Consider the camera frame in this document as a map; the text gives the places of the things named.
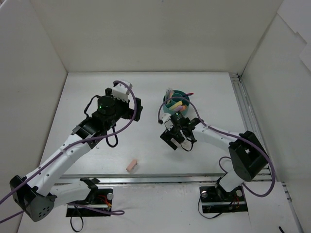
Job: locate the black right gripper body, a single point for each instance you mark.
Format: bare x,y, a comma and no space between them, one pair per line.
170,138

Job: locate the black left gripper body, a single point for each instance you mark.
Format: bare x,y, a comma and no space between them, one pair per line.
135,109

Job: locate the yellow highlighter block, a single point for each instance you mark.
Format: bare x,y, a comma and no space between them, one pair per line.
175,105

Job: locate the pink eraser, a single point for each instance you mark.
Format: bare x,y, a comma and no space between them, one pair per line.
132,165

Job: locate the pink highlighter block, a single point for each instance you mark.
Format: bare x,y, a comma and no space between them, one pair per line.
180,108

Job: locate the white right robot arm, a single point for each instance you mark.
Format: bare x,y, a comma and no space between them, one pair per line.
247,155

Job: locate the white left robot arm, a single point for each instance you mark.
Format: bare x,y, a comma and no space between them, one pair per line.
36,193

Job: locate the teal round desk organizer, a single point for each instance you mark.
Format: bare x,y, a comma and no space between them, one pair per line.
176,100

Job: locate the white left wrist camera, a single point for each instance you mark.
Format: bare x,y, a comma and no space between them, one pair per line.
120,92

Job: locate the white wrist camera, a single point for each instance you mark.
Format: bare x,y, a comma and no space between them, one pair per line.
120,92
164,118

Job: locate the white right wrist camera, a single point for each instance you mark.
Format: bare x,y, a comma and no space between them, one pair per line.
164,118

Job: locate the aluminium rail frame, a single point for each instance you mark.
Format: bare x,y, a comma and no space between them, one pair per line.
219,99

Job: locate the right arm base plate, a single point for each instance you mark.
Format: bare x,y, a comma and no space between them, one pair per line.
213,201

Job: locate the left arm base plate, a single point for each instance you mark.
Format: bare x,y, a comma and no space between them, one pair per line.
102,201

